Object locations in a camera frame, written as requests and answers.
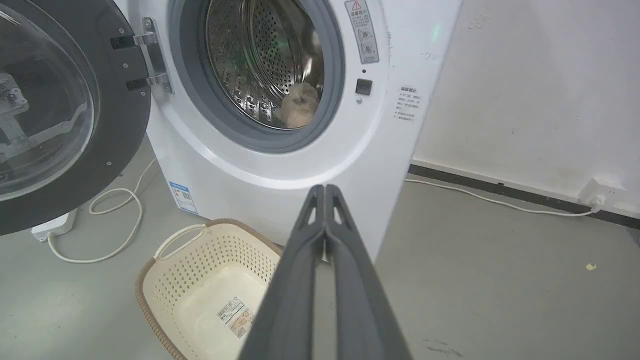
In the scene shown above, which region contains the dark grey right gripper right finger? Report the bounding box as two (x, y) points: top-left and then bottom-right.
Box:
(324, 184), (414, 360)

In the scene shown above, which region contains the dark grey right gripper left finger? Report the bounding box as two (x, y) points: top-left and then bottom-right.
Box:
(238, 184), (326, 360)

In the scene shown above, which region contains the white front-load washing machine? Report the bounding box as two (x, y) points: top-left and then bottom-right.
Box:
(111, 0), (464, 262)

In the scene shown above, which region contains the chrome door hinge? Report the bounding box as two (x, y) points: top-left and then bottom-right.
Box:
(132, 17), (174, 95)

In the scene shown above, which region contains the dark round washer door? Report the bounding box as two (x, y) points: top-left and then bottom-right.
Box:
(0, 0), (152, 236)

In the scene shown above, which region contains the cream perforated laundry basket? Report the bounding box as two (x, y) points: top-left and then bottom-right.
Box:
(135, 218), (283, 360)

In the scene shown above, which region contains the beige plush toy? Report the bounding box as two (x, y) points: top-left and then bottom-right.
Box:
(276, 82), (321, 129)

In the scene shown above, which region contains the white power strip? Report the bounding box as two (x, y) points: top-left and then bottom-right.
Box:
(31, 209), (79, 243)

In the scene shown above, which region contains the white thin wall cable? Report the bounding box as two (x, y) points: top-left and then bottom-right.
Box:
(405, 178), (599, 217)

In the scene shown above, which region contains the white power cable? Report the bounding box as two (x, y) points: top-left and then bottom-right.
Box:
(46, 158), (159, 264)

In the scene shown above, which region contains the white wall socket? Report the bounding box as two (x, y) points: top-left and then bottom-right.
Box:
(579, 177), (627, 208)

